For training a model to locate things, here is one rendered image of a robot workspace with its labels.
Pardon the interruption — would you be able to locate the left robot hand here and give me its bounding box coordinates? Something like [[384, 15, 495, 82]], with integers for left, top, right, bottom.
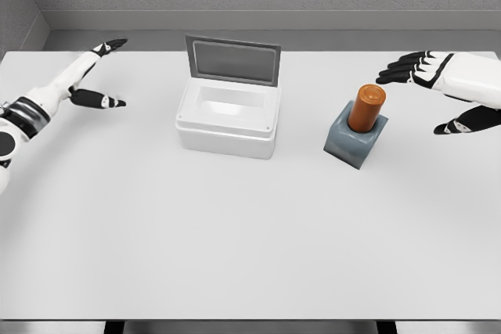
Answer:
[[45, 38, 129, 110]]

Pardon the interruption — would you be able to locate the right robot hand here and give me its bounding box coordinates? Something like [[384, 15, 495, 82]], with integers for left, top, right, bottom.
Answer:
[[375, 50, 501, 135]]

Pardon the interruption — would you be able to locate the orange-brown cylinder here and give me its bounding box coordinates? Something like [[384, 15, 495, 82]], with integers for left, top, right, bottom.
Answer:
[[348, 83, 387, 134]]

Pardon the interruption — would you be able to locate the blue-grey square holder block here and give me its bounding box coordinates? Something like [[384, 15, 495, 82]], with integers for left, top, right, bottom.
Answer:
[[323, 99, 390, 171]]

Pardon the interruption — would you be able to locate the grey hinged box lid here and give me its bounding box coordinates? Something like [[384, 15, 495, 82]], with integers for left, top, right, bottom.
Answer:
[[185, 34, 282, 88]]

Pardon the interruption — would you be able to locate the white open storage box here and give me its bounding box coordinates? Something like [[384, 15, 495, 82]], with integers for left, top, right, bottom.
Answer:
[[175, 75, 282, 162]]

